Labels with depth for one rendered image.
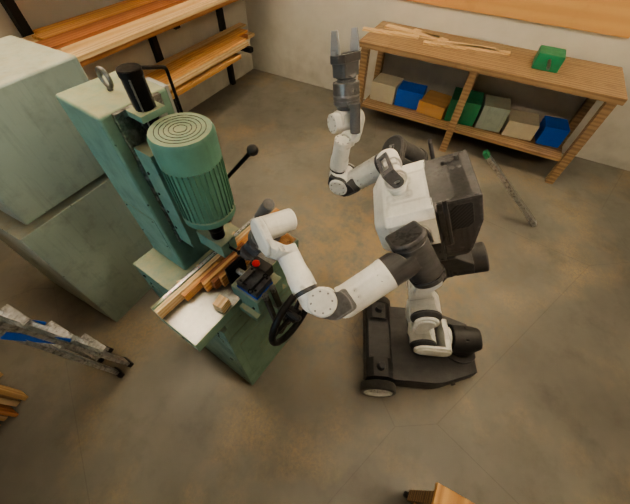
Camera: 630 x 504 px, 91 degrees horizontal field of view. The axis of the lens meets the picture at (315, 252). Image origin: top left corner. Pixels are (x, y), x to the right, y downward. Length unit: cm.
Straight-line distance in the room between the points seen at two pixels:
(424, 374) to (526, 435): 65
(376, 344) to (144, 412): 138
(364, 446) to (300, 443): 35
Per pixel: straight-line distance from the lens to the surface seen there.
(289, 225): 88
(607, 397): 268
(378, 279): 80
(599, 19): 392
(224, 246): 118
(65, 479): 231
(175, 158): 89
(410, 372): 195
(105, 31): 311
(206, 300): 126
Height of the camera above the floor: 196
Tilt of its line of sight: 53 degrees down
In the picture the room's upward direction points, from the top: 2 degrees clockwise
